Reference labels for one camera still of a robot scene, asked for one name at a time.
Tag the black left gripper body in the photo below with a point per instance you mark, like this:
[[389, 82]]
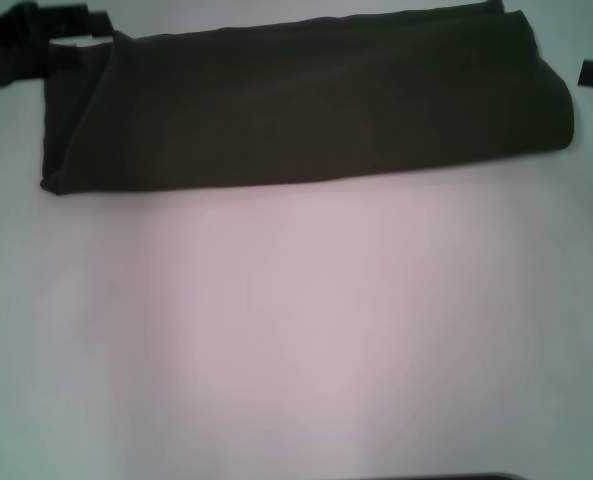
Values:
[[11, 45]]

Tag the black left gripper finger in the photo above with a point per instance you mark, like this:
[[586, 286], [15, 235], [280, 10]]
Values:
[[83, 21], [65, 54]]

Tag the dark green printed T-shirt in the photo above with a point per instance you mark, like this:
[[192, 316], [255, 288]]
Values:
[[301, 100]]

